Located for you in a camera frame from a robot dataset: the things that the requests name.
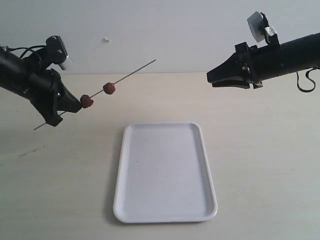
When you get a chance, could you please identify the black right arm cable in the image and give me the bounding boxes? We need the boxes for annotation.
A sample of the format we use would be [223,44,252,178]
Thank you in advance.
[296,67,316,93]

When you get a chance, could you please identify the thin metal skewer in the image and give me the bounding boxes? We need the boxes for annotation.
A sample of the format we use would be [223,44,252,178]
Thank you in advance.
[33,59,157,131]

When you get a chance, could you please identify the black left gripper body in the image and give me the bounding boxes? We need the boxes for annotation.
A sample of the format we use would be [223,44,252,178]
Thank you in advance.
[23,46,64,110]

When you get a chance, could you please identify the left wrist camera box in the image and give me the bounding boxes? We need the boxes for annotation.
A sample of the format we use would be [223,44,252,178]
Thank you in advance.
[45,35,73,71]

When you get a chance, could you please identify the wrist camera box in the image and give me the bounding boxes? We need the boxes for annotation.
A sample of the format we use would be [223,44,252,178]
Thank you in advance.
[45,35,73,71]
[247,11,277,43]

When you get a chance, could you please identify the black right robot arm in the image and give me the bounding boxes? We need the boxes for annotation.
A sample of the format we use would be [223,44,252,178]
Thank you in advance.
[206,33,320,89]

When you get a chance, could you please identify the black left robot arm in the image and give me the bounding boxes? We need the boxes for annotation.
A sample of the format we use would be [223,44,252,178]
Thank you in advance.
[0,47,82,127]

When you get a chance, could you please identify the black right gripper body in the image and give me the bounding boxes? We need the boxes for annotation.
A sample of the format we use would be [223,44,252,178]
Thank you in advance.
[235,34,284,89]

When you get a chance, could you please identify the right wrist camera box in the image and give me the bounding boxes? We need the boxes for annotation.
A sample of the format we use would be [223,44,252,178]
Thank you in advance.
[247,11,277,43]

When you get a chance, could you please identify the white rectangular plastic tray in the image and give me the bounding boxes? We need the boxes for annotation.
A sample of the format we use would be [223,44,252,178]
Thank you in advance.
[113,122,218,224]

